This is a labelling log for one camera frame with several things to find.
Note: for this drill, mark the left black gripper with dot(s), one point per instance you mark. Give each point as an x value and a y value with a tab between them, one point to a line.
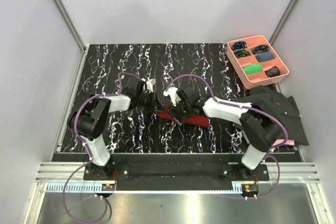
155	105

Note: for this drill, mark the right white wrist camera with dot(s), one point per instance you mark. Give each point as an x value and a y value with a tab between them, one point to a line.
171	93

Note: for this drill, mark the pink folded garment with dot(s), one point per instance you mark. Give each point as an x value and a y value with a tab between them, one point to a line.
281	142

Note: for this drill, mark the black blue rolled sock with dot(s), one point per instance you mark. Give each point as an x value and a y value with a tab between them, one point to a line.
239	45

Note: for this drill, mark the dark patterned rolled sock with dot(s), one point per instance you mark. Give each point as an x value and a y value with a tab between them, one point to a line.
273	72

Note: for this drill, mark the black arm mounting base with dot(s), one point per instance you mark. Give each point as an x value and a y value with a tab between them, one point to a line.
125	167

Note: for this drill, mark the dark striped folded shirt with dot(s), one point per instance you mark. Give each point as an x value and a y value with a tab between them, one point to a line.
284	109

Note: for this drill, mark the black marble pattern mat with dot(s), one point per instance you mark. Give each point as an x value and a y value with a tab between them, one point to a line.
205	67

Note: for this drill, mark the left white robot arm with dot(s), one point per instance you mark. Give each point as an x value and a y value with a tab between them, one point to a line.
89	116

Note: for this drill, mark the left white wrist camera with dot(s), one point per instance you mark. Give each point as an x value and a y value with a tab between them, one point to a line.
148	85

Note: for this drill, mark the navy patterned rolled sock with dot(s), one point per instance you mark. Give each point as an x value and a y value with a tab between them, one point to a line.
260	49

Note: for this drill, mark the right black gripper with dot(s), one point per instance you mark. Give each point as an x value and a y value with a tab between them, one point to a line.
174	110

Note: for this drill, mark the pink divided organizer tray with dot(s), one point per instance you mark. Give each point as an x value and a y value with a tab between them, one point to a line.
259	79

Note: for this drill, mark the red cloth napkin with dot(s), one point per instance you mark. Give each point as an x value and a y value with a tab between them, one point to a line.
196	120

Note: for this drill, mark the black green rolled sock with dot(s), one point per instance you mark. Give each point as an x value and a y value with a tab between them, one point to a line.
241	53

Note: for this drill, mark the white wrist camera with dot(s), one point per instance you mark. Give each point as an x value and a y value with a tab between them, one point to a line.
171	93
148	85

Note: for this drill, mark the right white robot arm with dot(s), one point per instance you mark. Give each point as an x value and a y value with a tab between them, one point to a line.
260	126

